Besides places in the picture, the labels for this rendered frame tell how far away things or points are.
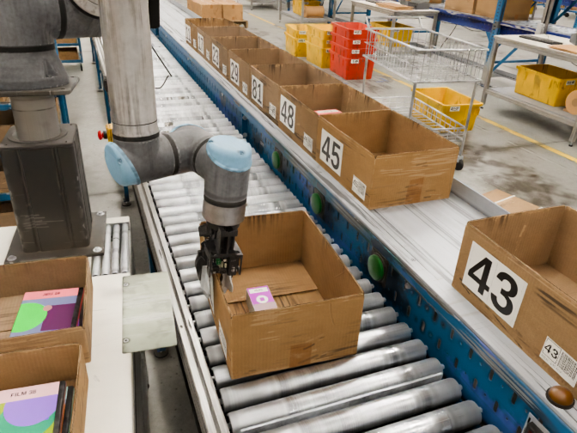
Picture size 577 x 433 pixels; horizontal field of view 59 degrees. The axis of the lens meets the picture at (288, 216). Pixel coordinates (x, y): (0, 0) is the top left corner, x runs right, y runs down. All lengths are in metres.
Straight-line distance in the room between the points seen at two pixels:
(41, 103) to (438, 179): 1.13
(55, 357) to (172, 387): 1.08
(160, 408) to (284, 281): 0.91
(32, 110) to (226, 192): 0.64
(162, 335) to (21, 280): 0.40
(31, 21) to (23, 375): 0.81
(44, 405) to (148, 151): 0.51
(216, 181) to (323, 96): 1.26
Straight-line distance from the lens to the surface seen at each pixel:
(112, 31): 0.99
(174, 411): 2.09
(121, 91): 1.01
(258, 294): 1.27
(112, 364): 1.21
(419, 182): 1.58
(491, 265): 1.13
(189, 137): 1.10
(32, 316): 1.33
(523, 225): 1.30
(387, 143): 1.95
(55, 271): 1.41
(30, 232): 1.59
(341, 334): 1.15
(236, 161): 1.00
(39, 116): 1.49
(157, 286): 1.40
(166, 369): 2.25
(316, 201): 1.67
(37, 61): 1.44
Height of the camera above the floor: 1.57
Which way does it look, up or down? 28 degrees down
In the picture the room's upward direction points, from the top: 3 degrees clockwise
